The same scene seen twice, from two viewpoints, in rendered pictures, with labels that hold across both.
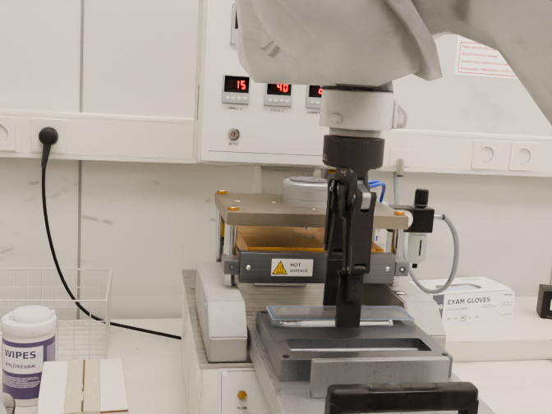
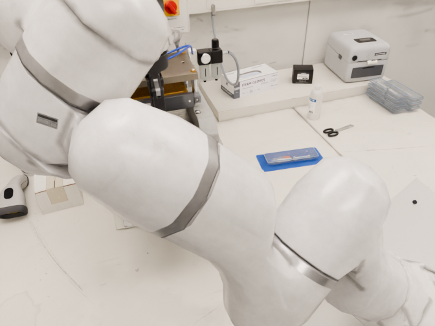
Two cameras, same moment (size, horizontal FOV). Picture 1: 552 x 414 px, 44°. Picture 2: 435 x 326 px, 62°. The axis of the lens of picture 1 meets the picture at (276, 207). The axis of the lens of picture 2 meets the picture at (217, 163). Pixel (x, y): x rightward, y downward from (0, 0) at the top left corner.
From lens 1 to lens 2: 0.31 m
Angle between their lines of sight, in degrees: 28
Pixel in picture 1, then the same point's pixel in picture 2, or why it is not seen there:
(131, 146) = not seen: hidden behind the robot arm
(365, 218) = (160, 99)
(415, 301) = (203, 118)
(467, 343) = (251, 107)
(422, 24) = (66, 176)
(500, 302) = (270, 79)
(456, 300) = (246, 83)
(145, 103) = not seen: outside the picture
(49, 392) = (38, 177)
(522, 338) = (279, 100)
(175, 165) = not seen: hidden behind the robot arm
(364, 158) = (155, 68)
